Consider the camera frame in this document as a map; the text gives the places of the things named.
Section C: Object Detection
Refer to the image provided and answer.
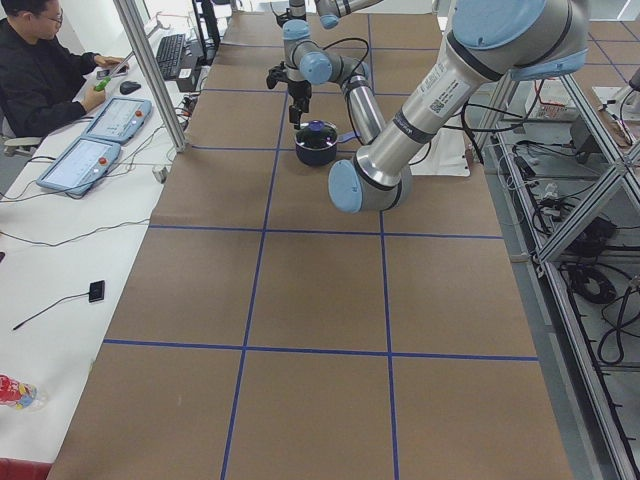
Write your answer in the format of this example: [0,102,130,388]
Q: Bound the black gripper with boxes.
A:
[288,80,312,128]

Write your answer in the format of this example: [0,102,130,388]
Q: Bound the glass lid purple knob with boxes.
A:
[294,120,338,151]

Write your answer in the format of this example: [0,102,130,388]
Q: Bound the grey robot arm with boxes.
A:
[277,0,591,213]
[273,0,381,29]

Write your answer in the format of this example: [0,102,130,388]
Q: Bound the dark blue saucepan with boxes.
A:
[294,130,352,167]

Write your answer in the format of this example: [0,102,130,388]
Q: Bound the black keyboard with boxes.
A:
[156,33,185,80]

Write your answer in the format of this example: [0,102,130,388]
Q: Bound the black computer mouse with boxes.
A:
[119,81,141,95]

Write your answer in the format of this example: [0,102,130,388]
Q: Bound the upper blue teach pendant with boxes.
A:
[83,97,152,145]

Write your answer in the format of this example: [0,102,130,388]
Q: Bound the blue teach pendant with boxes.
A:
[83,97,152,145]
[36,136,121,196]

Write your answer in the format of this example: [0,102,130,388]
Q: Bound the lower blue teach pendant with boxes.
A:
[36,136,121,196]

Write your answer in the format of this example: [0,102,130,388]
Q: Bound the seated person black jacket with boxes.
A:
[1,1,122,137]

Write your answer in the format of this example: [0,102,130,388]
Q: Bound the small black square device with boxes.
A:
[88,280,106,303]

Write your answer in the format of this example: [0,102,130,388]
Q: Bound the red plastic bottle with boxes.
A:
[0,374,48,411]

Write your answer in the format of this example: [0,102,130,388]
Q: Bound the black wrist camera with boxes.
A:
[266,61,288,90]

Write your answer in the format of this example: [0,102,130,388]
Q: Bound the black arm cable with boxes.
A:
[322,37,371,76]

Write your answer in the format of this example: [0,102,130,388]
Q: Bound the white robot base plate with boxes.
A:
[410,129,470,177]

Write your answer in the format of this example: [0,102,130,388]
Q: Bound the aluminium frame post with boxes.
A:
[113,0,187,153]

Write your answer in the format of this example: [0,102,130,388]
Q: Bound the aluminium frame rack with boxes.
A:
[470,64,639,479]

